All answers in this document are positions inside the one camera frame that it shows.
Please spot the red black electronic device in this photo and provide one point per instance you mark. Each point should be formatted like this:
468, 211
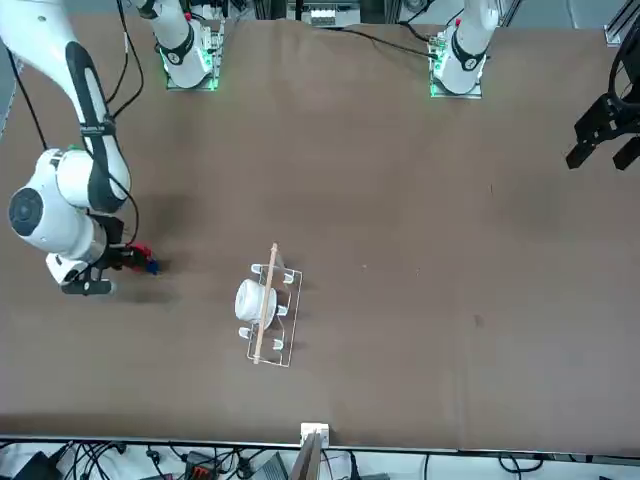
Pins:
200, 469

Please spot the white post bracket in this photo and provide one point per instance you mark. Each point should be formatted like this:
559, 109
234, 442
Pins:
307, 429

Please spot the red wooden cube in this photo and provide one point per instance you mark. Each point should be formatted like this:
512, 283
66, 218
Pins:
141, 247

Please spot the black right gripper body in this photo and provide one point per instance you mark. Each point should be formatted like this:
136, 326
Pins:
112, 235

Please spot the grey power adapter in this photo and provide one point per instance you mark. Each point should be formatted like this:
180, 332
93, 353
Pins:
272, 467

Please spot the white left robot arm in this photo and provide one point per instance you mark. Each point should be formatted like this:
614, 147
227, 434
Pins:
465, 55

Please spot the clear cup rack wooden dowel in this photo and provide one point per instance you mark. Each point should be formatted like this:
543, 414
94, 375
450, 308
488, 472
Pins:
257, 350

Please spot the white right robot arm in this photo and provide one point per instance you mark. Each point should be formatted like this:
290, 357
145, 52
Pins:
60, 220

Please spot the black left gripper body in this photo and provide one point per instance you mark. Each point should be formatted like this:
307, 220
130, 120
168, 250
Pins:
622, 112

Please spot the aluminium profile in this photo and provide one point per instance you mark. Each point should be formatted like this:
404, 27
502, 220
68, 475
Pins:
617, 27

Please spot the white cup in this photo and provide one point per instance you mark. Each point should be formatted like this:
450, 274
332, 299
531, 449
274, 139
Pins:
250, 300

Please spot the blue wooden cube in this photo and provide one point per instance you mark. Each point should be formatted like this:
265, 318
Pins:
154, 267

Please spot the aluminium frame post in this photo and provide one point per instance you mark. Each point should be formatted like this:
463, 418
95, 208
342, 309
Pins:
307, 460

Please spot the white power strip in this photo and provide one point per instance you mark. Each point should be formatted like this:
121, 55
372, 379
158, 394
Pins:
322, 17

